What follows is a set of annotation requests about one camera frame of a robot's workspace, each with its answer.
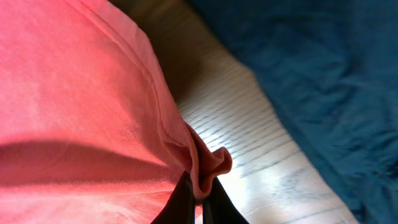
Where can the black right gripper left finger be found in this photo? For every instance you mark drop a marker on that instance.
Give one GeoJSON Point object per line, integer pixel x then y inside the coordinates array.
{"type": "Point", "coordinates": [180, 207]}

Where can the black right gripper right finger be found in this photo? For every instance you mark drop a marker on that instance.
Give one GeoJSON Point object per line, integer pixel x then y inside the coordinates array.
{"type": "Point", "coordinates": [219, 209]}

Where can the orange soccer t-shirt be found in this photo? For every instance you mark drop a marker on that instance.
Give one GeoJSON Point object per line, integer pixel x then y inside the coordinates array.
{"type": "Point", "coordinates": [90, 132]}

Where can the navy blue garment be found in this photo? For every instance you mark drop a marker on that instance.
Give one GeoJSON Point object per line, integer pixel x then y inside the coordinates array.
{"type": "Point", "coordinates": [329, 67]}

